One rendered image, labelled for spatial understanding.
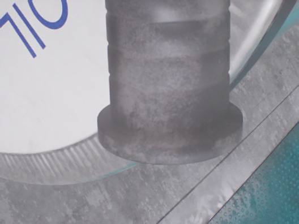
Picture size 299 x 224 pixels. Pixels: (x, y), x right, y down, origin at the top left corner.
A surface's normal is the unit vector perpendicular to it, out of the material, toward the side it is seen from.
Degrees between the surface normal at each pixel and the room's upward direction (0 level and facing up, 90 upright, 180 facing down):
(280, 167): 0
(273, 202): 0
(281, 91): 0
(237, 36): 89
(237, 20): 90
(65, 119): 90
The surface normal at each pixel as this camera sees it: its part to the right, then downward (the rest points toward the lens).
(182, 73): 0.21, 0.35
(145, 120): -0.40, 0.34
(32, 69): -0.62, 0.49
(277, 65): 0.61, -0.18
